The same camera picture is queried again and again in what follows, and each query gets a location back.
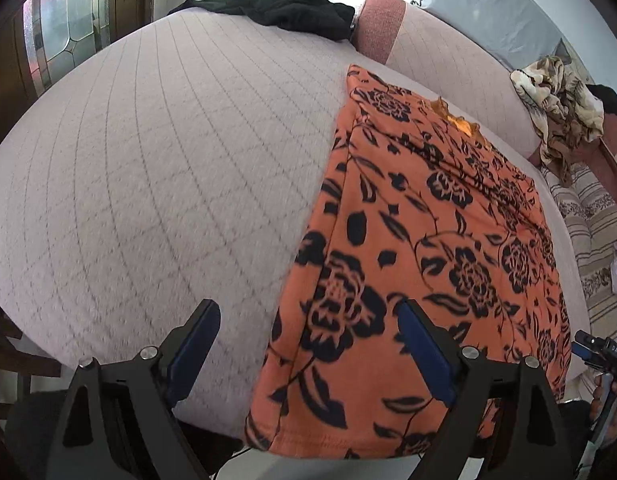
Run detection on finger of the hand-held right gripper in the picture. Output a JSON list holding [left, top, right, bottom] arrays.
[[572, 330, 609, 367]]

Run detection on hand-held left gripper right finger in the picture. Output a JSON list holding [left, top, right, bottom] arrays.
[[395, 299, 574, 480]]

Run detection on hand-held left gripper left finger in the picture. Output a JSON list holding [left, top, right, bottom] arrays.
[[48, 299, 222, 480]]

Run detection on orange black floral garment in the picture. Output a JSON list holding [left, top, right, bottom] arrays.
[[244, 64, 573, 461]]

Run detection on striped pillow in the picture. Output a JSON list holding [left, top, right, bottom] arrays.
[[541, 160, 617, 331]]

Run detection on quilted grey mattress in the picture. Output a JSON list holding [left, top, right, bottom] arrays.
[[0, 10, 594, 456]]

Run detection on dark wooden furniture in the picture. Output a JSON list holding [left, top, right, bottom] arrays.
[[0, 295, 64, 401]]

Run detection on cream brown floral cloth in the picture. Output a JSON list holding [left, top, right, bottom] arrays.
[[509, 55, 605, 188]]

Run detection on dark cloth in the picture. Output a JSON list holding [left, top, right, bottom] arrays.
[[585, 84, 617, 123]]

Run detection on pink quilted pillow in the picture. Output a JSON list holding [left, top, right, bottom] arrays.
[[355, 0, 539, 161]]

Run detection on wooden stained-glass door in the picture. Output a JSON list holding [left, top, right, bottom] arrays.
[[21, 0, 154, 101]]

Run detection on black cloth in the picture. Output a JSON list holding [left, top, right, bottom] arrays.
[[167, 0, 356, 42]]

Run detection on grey-blue cushion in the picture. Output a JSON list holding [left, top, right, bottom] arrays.
[[418, 0, 574, 71]]

